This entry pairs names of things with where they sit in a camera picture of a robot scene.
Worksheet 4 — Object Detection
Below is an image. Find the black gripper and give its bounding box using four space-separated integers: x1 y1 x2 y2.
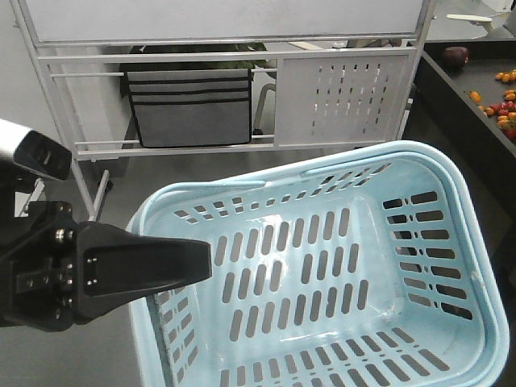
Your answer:
1 161 212 332

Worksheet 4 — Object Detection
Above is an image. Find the light blue plastic basket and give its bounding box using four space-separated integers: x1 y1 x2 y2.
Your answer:
128 141 510 386

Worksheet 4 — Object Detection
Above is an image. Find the grey fabric organizer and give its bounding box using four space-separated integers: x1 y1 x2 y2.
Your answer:
124 69 252 148

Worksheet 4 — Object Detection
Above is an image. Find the grey metal rack cart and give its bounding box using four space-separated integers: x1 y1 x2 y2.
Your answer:
11 1 435 219

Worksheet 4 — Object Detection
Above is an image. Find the dark purple fruit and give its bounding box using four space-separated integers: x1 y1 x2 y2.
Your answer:
441 46 470 69

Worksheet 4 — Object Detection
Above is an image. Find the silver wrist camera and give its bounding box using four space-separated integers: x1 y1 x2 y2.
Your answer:
1 119 72 181

